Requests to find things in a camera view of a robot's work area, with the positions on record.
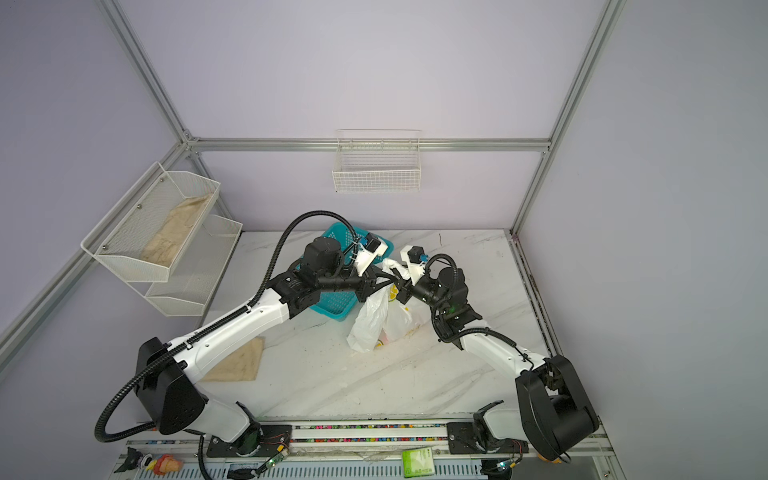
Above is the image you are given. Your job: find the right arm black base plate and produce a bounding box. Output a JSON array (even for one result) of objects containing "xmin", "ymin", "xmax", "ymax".
[{"xmin": 446, "ymin": 421, "xmax": 529, "ymax": 455}]

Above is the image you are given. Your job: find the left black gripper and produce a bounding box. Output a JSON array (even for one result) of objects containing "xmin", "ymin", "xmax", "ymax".
[{"xmin": 319, "ymin": 264, "xmax": 397, "ymax": 303}]

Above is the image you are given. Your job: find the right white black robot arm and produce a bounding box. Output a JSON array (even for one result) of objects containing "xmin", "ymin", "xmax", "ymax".
[{"xmin": 397, "ymin": 267, "xmax": 599, "ymax": 461}]

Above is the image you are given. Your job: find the beige glove in shelf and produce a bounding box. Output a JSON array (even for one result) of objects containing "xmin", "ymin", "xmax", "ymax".
[{"xmin": 140, "ymin": 194, "xmax": 211, "ymax": 267}]

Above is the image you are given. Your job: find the white mesh shelf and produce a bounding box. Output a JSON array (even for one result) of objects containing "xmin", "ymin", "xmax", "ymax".
[
  {"xmin": 142, "ymin": 214, "xmax": 242, "ymax": 317},
  {"xmin": 80, "ymin": 162, "xmax": 220, "ymax": 283}
]

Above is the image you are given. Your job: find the white wire wall basket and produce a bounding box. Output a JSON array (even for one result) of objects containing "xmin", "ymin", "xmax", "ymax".
[{"xmin": 332, "ymin": 129, "xmax": 422, "ymax": 194}]

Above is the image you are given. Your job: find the upper white mesh shelf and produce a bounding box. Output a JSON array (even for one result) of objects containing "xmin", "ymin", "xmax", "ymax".
[{"xmin": 80, "ymin": 162, "xmax": 220, "ymax": 283}]

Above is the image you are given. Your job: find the teal plastic basket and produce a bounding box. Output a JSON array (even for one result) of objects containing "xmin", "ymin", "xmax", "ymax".
[{"xmin": 310, "ymin": 222, "xmax": 394, "ymax": 321}]

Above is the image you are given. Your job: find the lower white mesh shelf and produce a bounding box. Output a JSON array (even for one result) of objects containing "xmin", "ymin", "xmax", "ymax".
[{"xmin": 142, "ymin": 214, "xmax": 242, "ymax": 317}]

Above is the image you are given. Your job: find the white plastic bag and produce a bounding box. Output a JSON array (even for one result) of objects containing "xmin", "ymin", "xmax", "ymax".
[{"xmin": 347, "ymin": 285, "xmax": 429, "ymax": 353}]

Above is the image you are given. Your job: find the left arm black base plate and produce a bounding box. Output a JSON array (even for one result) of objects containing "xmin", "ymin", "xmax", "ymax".
[{"xmin": 205, "ymin": 424, "xmax": 293, "ymax": 458}]

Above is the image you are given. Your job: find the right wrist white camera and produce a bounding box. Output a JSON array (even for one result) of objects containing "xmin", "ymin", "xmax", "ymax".
[{"xmin": 400, "ymin": 245, "xmax": 428, "ymax": 285}]

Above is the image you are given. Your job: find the wrist white camera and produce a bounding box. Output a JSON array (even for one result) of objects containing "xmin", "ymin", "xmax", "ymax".
[
  {"xmin": 400, "ymin": 245, "xmax": 428, "ymax": 285},
  {"xmin": 353, "ymin": 233, "xmax": 388, "ymax": 277}
]

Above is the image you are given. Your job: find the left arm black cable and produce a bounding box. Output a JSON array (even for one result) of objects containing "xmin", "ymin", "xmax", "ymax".
[{"xmin": 94, "ymin": 209, "xmax": 360, "ymax": 444}]

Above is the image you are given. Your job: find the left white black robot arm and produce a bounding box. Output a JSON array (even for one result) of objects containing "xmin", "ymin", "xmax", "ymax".
[{"xmin": 137, "ymin": 234, "xmax": 387, "ymax": 443}]

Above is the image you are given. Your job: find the green small box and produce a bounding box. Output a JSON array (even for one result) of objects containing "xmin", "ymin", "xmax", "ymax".
[{"xmin": 401, "ymin": 447, "xmax": 436, "ymax": 479}]

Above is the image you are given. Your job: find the orange toy left rail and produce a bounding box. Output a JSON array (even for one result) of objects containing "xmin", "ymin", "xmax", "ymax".
[{"xmin": 148, "ymin": 455, "xmax": 184, "ymax": 476}]

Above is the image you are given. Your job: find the aluminium mounting rail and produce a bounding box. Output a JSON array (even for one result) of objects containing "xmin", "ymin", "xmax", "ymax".
[{"xmin": 127, "ymin": 419, "xmax": 616, "ymax": 458}]

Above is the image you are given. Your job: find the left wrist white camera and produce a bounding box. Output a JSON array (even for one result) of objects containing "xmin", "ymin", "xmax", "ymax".
[{"xmin": 353, "ymin": 233, "xmax": 388, "ymax": 277}]

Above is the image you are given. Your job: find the black small object left rail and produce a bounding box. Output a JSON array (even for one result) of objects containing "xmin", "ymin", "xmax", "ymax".
[{"xmin": 114, "ymin": 447, "xmax": 145, "ymax": 473}]

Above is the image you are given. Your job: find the beige glove on table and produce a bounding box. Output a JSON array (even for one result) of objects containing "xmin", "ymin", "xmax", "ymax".
[{"xmin": 202, "ymin": 337, "xmax": 265, "ymax": 382}]

